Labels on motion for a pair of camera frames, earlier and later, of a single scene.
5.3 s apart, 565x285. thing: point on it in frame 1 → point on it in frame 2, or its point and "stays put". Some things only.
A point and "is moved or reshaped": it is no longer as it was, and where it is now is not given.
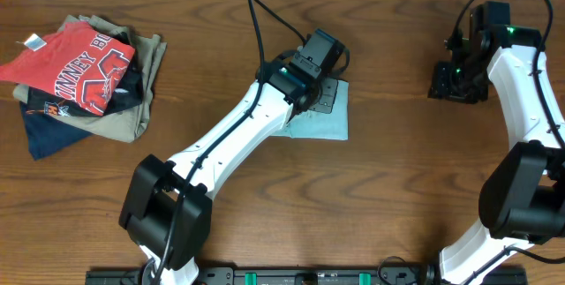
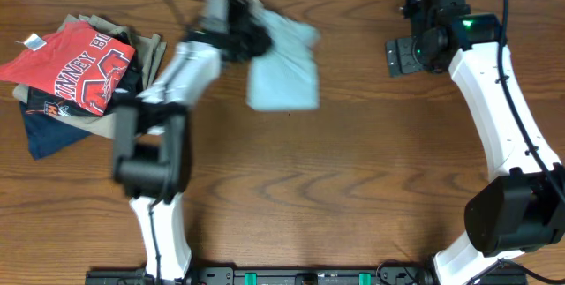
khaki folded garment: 127,124 stays put
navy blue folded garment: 48,134 stays put
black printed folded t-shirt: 128,95 stays put
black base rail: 297,276 stays put
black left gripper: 331,91 → 260,33
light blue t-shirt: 318,124 is moved or reshaped
